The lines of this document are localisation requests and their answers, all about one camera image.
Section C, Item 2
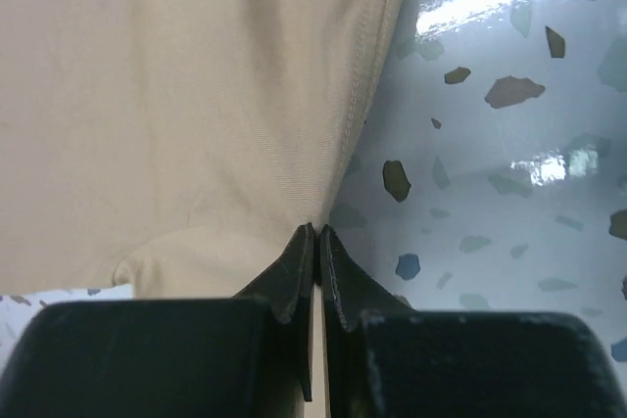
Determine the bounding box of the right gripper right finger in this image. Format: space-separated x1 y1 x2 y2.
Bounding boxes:
318 227 620 417

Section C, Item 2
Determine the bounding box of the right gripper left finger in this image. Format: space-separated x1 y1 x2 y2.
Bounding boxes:
1 225 314 418

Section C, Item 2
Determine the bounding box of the beige t shirt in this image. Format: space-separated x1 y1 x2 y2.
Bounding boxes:
0 0 426 418

